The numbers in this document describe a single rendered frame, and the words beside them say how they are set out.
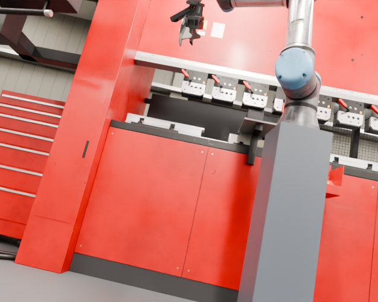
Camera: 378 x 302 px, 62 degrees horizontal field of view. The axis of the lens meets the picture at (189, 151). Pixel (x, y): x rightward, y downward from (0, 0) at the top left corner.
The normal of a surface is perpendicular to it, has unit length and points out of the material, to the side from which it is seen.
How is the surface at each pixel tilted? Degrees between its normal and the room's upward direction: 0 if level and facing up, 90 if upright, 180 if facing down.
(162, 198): 90
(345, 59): 90
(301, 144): 90
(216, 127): 90
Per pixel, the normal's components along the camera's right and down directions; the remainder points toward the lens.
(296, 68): -0.49, -0.16
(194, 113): -0.02, -0.22
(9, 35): 0.95, 0.15
